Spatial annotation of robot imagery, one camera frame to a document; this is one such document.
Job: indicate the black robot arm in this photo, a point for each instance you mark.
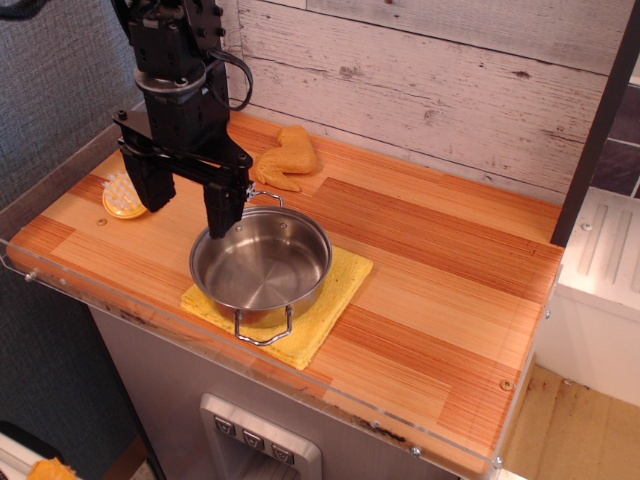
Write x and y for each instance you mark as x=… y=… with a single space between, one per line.
x=181 y=72

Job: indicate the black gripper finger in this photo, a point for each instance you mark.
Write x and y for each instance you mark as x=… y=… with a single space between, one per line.
x=224 y=207
x=153 y=182

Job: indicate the silver dispenser panel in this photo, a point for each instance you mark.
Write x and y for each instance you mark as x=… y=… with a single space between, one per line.
x=255 y=442

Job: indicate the dark vertical post right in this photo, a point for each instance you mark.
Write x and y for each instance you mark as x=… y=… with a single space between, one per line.
x=609 y=104

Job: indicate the grey toy fridge cabinet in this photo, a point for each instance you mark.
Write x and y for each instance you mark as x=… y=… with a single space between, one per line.
x=381 y=400

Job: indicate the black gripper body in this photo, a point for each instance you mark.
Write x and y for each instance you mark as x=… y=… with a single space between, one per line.
x=185 y=123

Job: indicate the yellow folded cloth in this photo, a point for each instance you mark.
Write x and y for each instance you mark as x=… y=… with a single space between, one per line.
x=346 y=275

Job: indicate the orange toy piece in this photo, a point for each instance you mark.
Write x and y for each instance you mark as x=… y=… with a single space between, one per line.
x=51 y=469

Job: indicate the stainless steel pot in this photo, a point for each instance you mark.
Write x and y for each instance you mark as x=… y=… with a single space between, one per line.
x=267 y=270

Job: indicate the yellow scrub brush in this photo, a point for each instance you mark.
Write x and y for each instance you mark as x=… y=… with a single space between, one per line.
x=119 y=197

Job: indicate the orange toy chicken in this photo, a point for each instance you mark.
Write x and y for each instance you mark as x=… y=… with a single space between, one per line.
x=294 y=155

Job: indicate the white toy appliance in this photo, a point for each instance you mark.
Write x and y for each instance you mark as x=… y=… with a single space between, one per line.
x=590 y=332

